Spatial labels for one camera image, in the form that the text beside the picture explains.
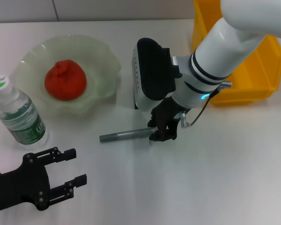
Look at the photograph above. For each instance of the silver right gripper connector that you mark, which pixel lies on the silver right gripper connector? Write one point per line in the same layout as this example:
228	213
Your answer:
183	119

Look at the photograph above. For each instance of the pale green glass fruit plate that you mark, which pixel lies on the pale green glass fruit plate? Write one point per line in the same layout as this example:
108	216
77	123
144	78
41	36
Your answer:
98	70

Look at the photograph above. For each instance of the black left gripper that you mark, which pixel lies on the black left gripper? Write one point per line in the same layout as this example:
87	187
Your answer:
16	187

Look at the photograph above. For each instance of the orange fruit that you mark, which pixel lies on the orange fruit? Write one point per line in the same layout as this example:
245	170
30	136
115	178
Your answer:
65	82

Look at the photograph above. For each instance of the yellow plastic bin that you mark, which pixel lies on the yellow plastic bin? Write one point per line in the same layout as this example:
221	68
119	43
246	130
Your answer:
260	77

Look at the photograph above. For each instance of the clear green-label water bottle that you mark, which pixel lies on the clear green-label water bottle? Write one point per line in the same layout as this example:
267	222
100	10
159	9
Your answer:
16	112

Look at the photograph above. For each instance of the grey marker pen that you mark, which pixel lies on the grey marker pen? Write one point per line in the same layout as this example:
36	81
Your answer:
126	134

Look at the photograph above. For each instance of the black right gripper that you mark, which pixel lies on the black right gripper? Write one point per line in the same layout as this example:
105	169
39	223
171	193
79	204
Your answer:
166	114

